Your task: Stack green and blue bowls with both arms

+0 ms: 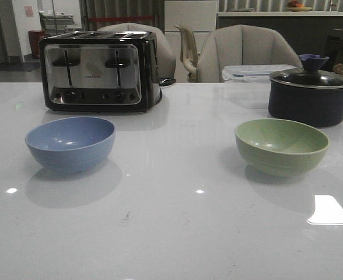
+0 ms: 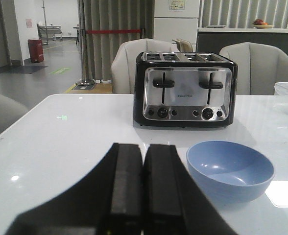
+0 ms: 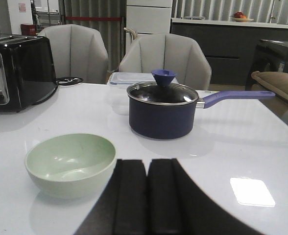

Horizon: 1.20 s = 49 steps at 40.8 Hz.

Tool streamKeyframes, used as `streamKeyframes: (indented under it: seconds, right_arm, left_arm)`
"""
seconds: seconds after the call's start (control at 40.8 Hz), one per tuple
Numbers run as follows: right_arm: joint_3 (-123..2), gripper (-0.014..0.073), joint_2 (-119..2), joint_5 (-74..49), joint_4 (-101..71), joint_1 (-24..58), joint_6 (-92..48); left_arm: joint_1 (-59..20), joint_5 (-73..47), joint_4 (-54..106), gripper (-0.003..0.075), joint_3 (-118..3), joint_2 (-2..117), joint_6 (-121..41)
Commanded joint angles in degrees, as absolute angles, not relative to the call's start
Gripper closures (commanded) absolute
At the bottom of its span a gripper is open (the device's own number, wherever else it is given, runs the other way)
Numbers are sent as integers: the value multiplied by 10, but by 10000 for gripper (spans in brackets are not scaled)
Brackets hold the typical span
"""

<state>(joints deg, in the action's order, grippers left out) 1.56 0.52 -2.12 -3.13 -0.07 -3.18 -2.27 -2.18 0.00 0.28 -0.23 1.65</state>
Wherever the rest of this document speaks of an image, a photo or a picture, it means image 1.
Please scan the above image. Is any green bowl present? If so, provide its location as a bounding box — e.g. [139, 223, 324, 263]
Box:
[235, 118, 330, 177]

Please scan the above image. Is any cream office chair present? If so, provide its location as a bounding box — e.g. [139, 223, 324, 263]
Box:
[174, 24, 198, 83]

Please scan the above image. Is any black and chrome toaster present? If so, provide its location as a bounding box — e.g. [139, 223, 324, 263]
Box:
[39, 31, 162, 113]

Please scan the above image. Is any red trash bin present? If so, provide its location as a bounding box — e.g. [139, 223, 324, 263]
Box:
[28, 30, 46, 59]

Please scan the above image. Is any blue bowl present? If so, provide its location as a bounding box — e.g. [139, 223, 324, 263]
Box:
[25, 117, 116, 173]

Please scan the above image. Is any clear plastic storage container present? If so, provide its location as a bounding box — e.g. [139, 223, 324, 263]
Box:
[222, 64, 295, 83]

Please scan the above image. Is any metal cart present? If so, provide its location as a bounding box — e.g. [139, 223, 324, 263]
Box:
[39, 11, 75, 36]

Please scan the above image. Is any beige armchair left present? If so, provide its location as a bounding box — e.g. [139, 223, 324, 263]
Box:
[98, 23, 176, 78]

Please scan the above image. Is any fruit plate on counter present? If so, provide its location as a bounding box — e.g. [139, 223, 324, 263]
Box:
[286, 0, 312, 12]

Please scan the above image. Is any beige armchair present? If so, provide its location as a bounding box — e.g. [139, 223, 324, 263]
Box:
[98, 23, 176, 78]
[197, 24, 302, 83]

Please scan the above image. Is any beige armchair right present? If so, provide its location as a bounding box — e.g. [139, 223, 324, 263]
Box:
[197, 24, 302, 83]

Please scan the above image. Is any white cabinet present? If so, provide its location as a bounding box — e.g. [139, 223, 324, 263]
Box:
[164, 1, 219, 83]

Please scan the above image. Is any dark blue cooking pot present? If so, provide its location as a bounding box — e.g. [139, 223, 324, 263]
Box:
[268, 81, 343, 127]

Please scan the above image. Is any glass pot lid blue knob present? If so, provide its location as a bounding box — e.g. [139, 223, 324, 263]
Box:
[269, 54, 343, 89]

